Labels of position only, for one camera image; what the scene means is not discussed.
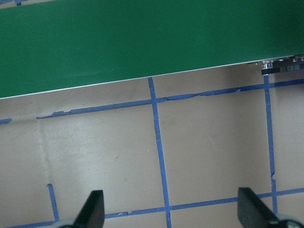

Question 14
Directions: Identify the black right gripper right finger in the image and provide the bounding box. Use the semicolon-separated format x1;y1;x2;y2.
237;187;286;228

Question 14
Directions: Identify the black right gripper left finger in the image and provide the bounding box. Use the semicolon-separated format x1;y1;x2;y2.
72;190;105;228

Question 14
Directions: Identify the green conveyor belt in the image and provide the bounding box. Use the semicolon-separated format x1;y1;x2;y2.
0;0;304;98

